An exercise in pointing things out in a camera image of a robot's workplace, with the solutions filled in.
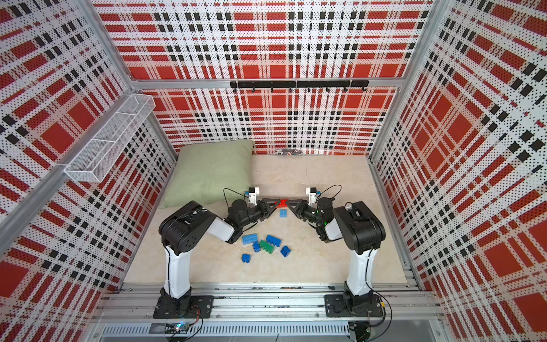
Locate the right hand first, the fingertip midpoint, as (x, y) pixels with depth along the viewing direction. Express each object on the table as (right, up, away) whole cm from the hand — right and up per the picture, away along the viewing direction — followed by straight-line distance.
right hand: (288, 202), depth 92 cm
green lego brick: (-9, -18, -5) cm, 21 cm away
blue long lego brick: (-6, -16, -3) cm, 17 cm away
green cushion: (-36, +14, +6) cm, 39 cm away
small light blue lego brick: (-3, -6, +6) cm, 9 cm away
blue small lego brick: (-1, -19, -8) cm, 20 cm away
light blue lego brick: (-17, -15, -3) cm, 23 cm away
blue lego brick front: (-17, -22, -7) cm, 29 cm away
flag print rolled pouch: (+1, +26, +31) cm, 41 cm away
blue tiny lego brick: (-13, -18, -5) cm, 23 cm away
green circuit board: (-37, -39, -22) cm, 58 cm away
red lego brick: (-2, -1, -1) cm, 3 cm away
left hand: (-2, 0, -1) cm, 2 cm away
